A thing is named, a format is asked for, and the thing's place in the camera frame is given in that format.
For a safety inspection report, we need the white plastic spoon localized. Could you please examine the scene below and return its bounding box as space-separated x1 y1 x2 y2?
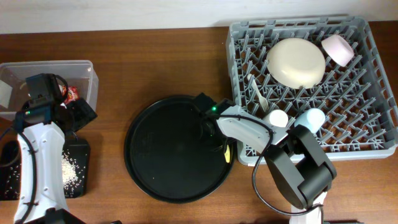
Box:
247 73 269 112

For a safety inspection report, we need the red snack wrapper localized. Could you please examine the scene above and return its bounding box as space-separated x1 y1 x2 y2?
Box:
60 85 80 104

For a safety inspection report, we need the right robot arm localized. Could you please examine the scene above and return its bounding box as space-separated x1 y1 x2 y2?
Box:
193 95 337 223

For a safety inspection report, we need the grey plastic dishwasher rack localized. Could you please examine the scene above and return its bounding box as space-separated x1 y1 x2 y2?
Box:
226 16 397 161

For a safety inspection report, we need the white cup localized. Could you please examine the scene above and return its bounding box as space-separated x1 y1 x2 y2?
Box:
262 110 289 128

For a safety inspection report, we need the light blue cup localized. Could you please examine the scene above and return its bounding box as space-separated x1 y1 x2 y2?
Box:
294 108 326 134

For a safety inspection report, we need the white rice pile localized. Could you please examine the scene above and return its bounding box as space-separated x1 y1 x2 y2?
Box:
2 152 86 195

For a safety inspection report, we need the black rectangular tray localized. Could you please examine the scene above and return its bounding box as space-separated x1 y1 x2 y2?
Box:
1 139 91 201

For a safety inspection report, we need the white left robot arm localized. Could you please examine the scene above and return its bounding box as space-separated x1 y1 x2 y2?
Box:
11 98 97 223

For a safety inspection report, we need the pink bowl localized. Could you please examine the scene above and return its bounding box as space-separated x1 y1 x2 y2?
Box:
321 34 354 67

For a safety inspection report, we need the yellow plastic spoon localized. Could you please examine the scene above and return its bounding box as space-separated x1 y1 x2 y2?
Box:
224 145 231 163

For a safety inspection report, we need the round black tray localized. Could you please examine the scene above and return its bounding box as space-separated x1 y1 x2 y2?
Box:
124 94 236 203

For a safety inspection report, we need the clear plastic waste bin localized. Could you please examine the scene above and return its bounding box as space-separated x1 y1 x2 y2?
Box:
1 60 99 121

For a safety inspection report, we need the large cream bowl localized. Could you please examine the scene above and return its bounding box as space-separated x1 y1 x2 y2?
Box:
266 38 326 89

